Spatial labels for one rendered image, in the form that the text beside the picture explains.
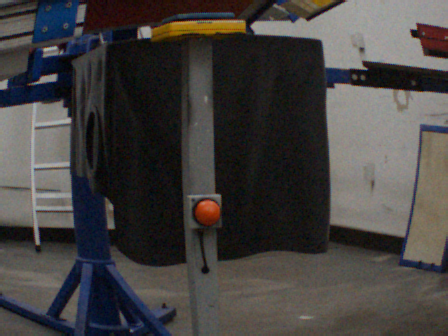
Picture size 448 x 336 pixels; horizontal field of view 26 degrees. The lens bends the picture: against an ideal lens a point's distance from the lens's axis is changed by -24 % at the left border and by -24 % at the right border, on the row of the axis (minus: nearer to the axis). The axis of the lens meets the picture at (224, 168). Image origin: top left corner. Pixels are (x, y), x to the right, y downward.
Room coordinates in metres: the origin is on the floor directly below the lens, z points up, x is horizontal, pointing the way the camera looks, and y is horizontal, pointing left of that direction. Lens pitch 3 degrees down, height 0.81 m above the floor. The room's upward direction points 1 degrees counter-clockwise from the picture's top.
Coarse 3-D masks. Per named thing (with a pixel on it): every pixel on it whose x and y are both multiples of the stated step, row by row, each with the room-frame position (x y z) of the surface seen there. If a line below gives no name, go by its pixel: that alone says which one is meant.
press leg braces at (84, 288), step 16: (112, 272) 3.35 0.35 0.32; (64, 288) 3.54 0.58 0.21; (80, 288) 3.27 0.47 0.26; (128, 288) 3.33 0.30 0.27; (64, 304) 3.60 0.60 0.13; (80, 304) 3.21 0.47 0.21; (128, 304) 3.30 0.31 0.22; (144, 304) 3.30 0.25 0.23; (80, 320) 3.16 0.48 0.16; (128, 320) 3.73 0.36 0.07; (144, 320) 3.26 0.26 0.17
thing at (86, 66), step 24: (96, 48) 2.19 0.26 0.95; (96, 72) 2.17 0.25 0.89; (72, 96) 2.49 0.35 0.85; (96, 96) 2.15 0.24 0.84; (72, 120) 2.52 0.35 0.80; (96, 120) 2.12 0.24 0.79; (72, 144) 2.51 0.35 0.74; (96, 144) 2.17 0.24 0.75; (72, 168) 2.51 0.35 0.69; (96, 168) 2.12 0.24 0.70
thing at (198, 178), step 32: (160, 32) 1.82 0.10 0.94; (192, 32) 1.78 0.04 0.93; (224, 32) 1.79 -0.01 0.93; (192, 64) 1.82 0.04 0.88; (192, 96) 1.82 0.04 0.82; (192, 128) 1.82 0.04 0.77; (192, 160) 1.82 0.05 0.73; (192, 192) 1.82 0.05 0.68; (192, 224) 1.81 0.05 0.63; (192, 256) 1.82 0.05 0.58; (192, 288) 1.84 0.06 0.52; (192, 320) 1.85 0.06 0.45
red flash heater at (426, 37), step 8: (416, 24) 2.97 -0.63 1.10; (424, 24) 2.96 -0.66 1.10; (424, 32) 2.96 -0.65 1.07; (432, 32) 2.95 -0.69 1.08; (440, 32) 2.95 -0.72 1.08; (424, 40) 2.97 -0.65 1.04; (432, 40) 2.96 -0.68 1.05; (440, 40) 2.95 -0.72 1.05; (424, 48) 2.98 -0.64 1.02; (432, 48) 2.96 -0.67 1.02; (440, 48) 2.95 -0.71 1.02; (432, 56) 3.38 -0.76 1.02; (440, 56) 3.36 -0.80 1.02
